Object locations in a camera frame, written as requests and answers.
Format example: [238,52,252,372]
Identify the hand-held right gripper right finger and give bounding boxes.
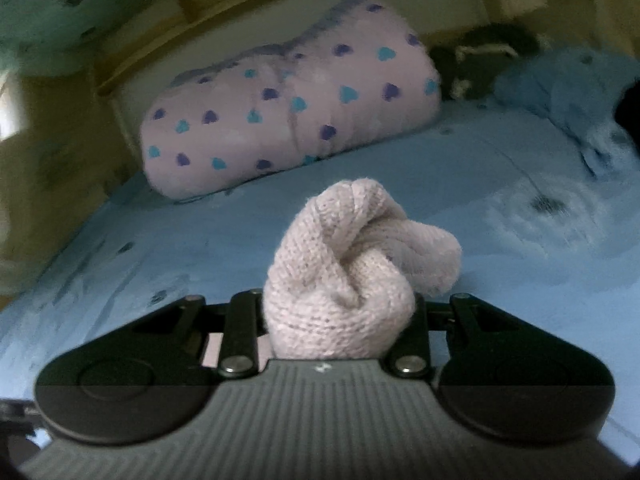
[386,292,507,380]

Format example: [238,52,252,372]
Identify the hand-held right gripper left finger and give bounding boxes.
[131,290,262,380]

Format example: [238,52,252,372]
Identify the pink knitted garment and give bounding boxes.
[200,177,463,367]

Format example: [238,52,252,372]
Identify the blue bed sheet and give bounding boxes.
[0,95,640,463]

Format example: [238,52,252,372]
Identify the pink heart-print blanket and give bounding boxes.
[139,0,443,201]

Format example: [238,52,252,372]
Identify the dark striped cloth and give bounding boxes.
[429,22,542,102]

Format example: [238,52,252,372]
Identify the green printed cloth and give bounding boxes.
[0,0,218,77]

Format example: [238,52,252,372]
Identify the wooden bed frame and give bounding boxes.
[92,0,548,107]

